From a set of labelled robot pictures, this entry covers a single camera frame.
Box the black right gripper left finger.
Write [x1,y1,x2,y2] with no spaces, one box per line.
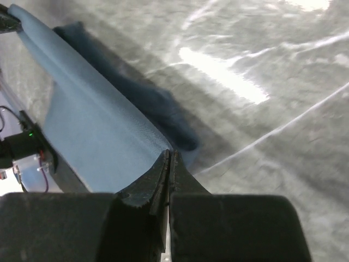
[1,151,170,261]

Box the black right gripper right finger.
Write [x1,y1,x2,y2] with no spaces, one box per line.
[169,152,312,261]

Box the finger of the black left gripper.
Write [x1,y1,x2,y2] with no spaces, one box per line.
[0,5,22,33]

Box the blue-grey t shirt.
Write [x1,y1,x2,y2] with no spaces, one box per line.
[9,5,200,193]

